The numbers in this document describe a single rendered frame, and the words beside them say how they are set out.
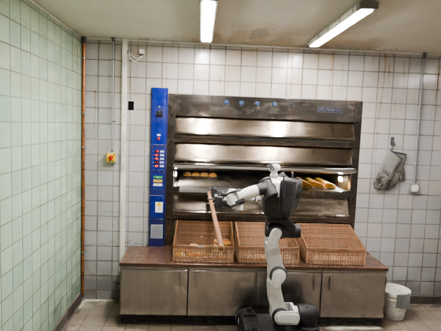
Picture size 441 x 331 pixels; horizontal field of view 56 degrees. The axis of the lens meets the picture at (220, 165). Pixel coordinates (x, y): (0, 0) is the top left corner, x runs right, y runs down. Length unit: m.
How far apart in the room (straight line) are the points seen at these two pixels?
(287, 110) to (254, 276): 1.64
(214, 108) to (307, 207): 1.38
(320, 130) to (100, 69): 2.24
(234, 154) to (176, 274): 1.29
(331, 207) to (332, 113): 0.95
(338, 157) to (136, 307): 2.42
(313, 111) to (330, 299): 1.80
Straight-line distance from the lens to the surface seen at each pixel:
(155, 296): 3.93
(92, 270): 4.53
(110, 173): 4.27
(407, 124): 4.64
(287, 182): 3.26
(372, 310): 4.28
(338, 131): 4.37
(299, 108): 4.28
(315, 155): 4.32
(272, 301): 3.59
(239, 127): 4.17
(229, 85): 4.17
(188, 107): 4.16
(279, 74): 4.24
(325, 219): 4.45
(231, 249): 3.82
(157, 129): 4.14
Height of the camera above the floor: 1.82
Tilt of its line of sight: 6 degrees down
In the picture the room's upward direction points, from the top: 2 degrees clockwise
